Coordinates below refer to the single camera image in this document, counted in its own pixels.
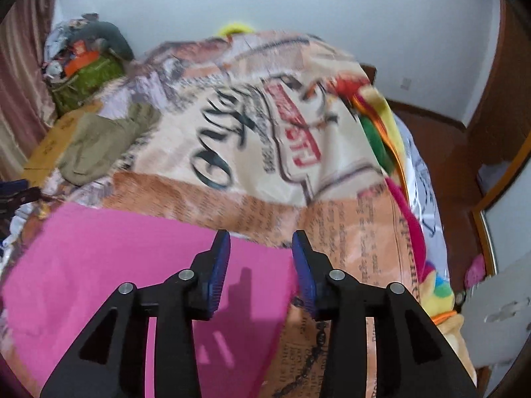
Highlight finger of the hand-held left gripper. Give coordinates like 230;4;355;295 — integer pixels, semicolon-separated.
0;180;42;217

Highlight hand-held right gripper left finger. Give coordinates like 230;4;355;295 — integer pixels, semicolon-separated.
39;229;232;398

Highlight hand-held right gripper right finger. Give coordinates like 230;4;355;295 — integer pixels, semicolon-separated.
291;229;478;398

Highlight pink pants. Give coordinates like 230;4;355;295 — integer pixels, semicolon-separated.
0;203;300;398

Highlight wooden lap board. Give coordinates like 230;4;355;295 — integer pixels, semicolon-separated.
23;101;104;187

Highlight olive green folded garment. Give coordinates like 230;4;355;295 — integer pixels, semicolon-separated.
58;101;160;185

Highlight striped brown curtain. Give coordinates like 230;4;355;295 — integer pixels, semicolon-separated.
0;0;59;181

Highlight green patterned storage bag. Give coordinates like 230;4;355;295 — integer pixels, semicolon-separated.
52;56;125;112

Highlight printed blanket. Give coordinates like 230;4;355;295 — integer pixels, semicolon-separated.
12;29;428;398

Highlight pile of clothes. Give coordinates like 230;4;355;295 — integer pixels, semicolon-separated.
41;19;90;79

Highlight colourful fleece blanket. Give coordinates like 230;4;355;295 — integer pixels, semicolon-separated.
332;75;478;386

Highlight pink slipper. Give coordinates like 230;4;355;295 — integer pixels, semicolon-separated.
464;253;487;289

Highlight yellow foam tube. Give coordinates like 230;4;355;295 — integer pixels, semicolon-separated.
218;24;256;37

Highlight brown wooden door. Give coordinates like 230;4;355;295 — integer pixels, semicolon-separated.
469;0;531;166

